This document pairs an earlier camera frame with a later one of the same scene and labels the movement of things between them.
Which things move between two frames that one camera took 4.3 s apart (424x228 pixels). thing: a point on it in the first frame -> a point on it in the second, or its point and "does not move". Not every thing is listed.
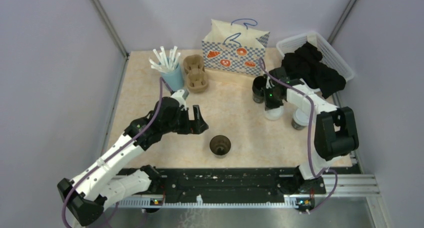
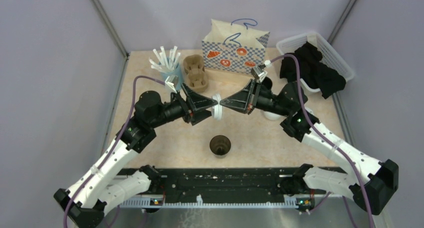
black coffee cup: [220, 145] does not move
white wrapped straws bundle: [166, 65] does not move
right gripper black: [268, 105] -> [246, 100]
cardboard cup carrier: [197, 80] does not move
